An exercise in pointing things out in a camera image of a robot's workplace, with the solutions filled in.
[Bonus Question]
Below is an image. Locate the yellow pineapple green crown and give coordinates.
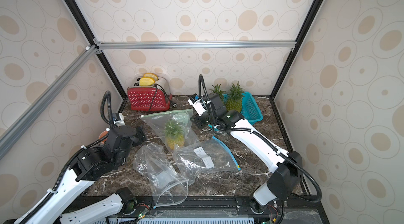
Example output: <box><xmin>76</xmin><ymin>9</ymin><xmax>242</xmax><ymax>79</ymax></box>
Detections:
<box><xmin>211</xmin><ymin>84</ymin><xmax>225</xmax><ymax>101</ymax></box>

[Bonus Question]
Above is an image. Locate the clear zip bag green seal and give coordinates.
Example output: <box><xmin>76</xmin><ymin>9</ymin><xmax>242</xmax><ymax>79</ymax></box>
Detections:
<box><xmin>140</xmin><ymin>109</ymin><xmax>199</xmax><ymax>151</ymax></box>

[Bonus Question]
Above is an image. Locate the clear zip bag blue slider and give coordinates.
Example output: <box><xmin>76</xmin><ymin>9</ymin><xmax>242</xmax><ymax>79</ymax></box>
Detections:
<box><xmin>172</xmin><ymin>137</ymin><xmax>241</xmax><ymax>184</ymax></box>

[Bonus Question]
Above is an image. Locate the clear zip bag white seal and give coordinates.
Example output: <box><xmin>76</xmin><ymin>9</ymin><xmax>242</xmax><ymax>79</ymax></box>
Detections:
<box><xmin>133</xmin><ymin>143</ymin><xmax>189</xmax><ymax>208</ymax></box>

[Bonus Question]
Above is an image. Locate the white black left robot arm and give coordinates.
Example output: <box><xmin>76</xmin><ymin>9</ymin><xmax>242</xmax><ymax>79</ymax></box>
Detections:
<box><xmin>15</xmin><ymin>90</ymin><xmax>146</xmax><ymax>224</ymax></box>

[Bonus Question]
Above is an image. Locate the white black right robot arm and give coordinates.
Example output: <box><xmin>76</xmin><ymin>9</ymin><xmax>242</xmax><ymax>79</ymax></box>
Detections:
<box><xmin>188</xmin><ymin>75</ymin><xmax>322</xmax><ymax>214</ymax></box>

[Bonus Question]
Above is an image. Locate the pineapple in green bag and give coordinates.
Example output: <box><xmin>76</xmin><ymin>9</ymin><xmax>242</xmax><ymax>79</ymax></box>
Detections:
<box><xmin>164</xmin><ymin>120</ymin><xmax>185</xmax><ymax>150</ymax></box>

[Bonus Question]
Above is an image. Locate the pink ceramic mug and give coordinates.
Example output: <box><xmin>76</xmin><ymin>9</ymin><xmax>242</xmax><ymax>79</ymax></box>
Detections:
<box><xmin>99</xmin><ymin>130</ymin><xmax>108</xmax><ymax>145</ymax></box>

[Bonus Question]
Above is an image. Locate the red polka dot toaster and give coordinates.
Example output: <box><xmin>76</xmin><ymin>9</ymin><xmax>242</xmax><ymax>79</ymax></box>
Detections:
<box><xmin>127</xmin><ymin>75</ymin><xmax>172</xmax><ymax>111</ymax></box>

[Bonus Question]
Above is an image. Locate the teal plastic basket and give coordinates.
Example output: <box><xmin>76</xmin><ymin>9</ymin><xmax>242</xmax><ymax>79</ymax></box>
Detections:
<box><xmin>209</xmin><ymin>92</ymin><xmax>263</xmax><ymax>125</ymax></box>

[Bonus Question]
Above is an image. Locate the yellow toast slice front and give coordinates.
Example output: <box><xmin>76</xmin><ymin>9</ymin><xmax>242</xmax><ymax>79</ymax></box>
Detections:
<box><xmin>139</xmin><ymin>77</ymin><xmax>156</xmax><ymax>87</ymax></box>

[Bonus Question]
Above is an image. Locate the yellow toast slice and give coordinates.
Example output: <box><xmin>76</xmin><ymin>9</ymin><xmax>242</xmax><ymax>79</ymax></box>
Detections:
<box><xmin>143</xmin><ymin>72</ymin><xmax>159</xmax><ymax>81</ymax></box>
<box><xmin>139</xmin><ymin>77</ymin><xmax>156</xmax><ymax>87</ymax></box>

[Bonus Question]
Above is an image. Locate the yellow toast slice back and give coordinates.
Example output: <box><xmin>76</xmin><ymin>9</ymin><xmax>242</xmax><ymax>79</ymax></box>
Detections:
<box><xmin>143</xmin><ymin>72</ymin><xmax>159</xmax><ymax>81</ymax></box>

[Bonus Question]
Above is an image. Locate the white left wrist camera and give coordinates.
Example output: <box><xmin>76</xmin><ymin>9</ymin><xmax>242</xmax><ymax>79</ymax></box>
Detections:
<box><xmin>112</xmin><ymin>113</ymin><xmax>126</xmax><ymax>127</ymax></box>

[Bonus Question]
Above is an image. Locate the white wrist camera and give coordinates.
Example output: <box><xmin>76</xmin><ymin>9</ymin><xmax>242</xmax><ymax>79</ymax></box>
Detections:
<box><xmin>188</xmin><ymin>93</ymin><xmax>207</xmax><ymax>117</ymax></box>
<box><xmin>112</xmin><ymin>113</ymin><xmax>126</xmax><ymax>127</ymax></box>

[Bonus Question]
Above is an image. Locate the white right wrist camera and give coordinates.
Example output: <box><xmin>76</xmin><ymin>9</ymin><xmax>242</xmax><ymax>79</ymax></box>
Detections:
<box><xmin>188</xmin><ymin>93</ymin><xmax>207</xmax><ymax>117</ymax></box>

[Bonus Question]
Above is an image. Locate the black toaster power cable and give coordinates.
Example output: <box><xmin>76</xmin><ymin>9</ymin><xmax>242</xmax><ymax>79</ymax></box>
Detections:
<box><xmin>148</xmin><ymin>84</ymin><xmax>177</xmax><ymax>111</ymax></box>

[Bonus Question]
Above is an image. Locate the aluminium frame bar back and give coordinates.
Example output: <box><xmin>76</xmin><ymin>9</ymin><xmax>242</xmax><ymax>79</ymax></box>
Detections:
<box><xmin>93</xmin><ymin>38</ymin><xmax>296</xmax><ymax>50</ymax></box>

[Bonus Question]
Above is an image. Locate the aluminium frame bar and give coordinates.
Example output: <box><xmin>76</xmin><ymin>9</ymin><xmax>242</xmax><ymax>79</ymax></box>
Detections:
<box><xmin>1</xmin><ymin>45</ymin><xmax>97</xmax><ymax>158</ymax></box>
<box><xmin>93</xmin><ymin>38</ymin><xmax>296</xmax><ymax>50</ymax></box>

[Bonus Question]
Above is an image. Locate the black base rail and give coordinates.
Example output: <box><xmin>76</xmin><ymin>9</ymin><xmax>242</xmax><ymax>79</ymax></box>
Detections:
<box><xmin>56</xmin><ymin>196</ymin><xmax>329</xmax><ymax>224</ymax></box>

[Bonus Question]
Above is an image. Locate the aluminium frame bar left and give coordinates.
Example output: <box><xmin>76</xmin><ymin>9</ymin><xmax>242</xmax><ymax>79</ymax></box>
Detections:
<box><xmin>1</xmin><ymin>45</ymin><xmax>97</xmax><ymax>158</ymax></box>

